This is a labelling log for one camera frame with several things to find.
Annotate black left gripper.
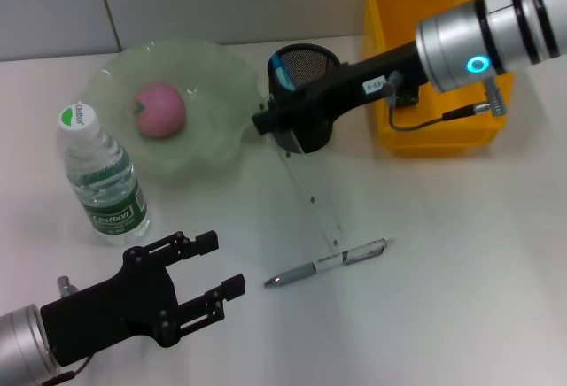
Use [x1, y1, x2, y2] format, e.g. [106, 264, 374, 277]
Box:
[40, 229, 247, 367]

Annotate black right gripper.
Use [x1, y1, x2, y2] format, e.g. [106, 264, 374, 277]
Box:
[252, 42, 431, 138]

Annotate blue scissors with sheath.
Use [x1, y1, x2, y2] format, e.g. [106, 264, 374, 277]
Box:
[271, 52, 298, 92]

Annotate transparent plastic ruler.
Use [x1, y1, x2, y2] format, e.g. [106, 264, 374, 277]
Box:
[259, 96, 346, 249]

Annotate clear water bottle green label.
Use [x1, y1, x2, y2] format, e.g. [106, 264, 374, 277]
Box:
[56, 102, 151, 245]

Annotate green plastic wrapper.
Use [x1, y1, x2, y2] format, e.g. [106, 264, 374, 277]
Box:
[395, 88, 421, 108]

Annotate pink peach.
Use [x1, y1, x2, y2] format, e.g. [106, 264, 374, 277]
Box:
[131, 81, 187, 139]

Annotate grey retractable pen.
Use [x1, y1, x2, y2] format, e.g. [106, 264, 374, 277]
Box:
[264, 237, 395, 290]

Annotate black mesh pen holder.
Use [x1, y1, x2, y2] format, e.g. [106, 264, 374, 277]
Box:
[268, 43, 343, 155]

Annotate pale green glass fruit plate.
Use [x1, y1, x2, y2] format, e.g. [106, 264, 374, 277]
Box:
[83, 38, 268, 180]

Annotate yellow plastic storage bin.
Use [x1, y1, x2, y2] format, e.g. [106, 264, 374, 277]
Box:
[362, 0, 517, 157]

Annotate grey left arm cable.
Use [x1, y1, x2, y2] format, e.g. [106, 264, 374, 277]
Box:
[42, 354, 95, 386]

